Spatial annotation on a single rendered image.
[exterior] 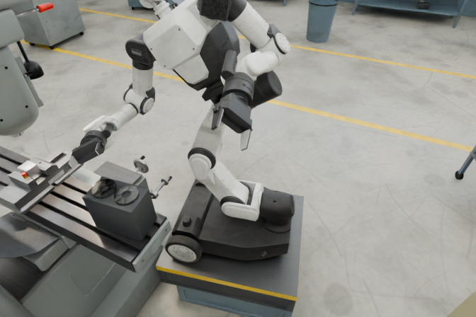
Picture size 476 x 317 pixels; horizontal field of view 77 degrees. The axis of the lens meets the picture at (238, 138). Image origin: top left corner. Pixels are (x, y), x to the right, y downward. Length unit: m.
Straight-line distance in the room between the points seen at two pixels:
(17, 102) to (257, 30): 0.87
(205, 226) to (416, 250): 1.60
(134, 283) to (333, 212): 1.56
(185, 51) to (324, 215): 1.86
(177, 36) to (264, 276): 1.29
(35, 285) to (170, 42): 1.17
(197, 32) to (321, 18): 4.48
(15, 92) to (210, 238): 1.10
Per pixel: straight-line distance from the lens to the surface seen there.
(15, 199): 1.61
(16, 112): 1.31
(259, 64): 0.93
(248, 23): 1.11
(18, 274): 1.71
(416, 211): 2.91
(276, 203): 1.63
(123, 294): 2.08
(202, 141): 1.42
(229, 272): 1.80
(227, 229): 1.74
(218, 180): 1.57
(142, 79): 1.42
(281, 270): 1.82
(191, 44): 1.10
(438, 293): 2.54
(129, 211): 1.18
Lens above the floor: 2.01
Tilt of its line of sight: 39 degrees down
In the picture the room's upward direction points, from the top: straight up
